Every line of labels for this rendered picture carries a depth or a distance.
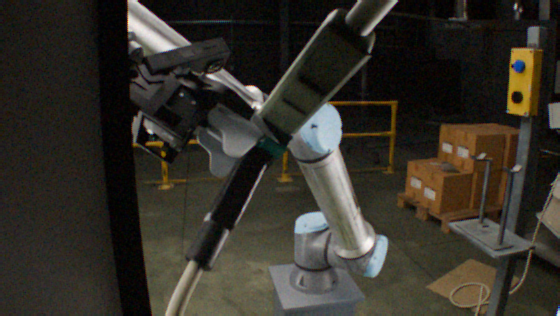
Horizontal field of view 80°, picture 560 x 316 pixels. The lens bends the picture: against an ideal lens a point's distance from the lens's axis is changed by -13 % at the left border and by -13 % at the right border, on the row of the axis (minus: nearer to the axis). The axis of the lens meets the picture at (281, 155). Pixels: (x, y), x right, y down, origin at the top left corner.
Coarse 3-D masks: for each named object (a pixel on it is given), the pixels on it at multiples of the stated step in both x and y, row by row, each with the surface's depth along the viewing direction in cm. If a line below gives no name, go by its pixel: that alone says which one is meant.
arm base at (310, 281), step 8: (296, 264) 140; (296, 272) 140; (304, 272) 137; (312, 272) 136; (320, 272) 136; (328, 272) 138; (336, 272) 143; (296, 280) 139; (304, 280) 138; (312, 280) 136; (320, 280) 136; (328, 280) 137; (336, 280) 141; (296, 288) 139; (304, 288) 137; (312, 288) 136; (320, 288) 136; (328, 288) 137
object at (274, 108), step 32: (384, 0) 28; (320, 32) 32; (352, 32) 32; (320, 64) 34; (352, 64) 32; (288, 96) 38; (320, 96) 36; (288, 128) 42; (256, 160) 43; (224, 192) 40; (224, 224) 38; (192, 256) 36
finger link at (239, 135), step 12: (216, 108) 42; (216, 120) 41; (228, 120) 42; (240, 120) 42; (252, 120) 42; (228, 132) 41; (240, 132) 41; (252, 132) 42; (264, 132) 42; (228, 144) 40; (240, 144) 41; (252, 144) 41; (240, 156) 40
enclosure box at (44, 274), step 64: (0, 0) 9; (64, 0) 17; (0, 64) 10; (64, 64) 17; (128, 64) 29; (0, 128) 10; (64, 128) 17; (128, 128) 30; (0, 192) 9; (64, 192) 16; (128, 192) 30; (0, 256) 9; (64, 256) 15; (128, 256) 30
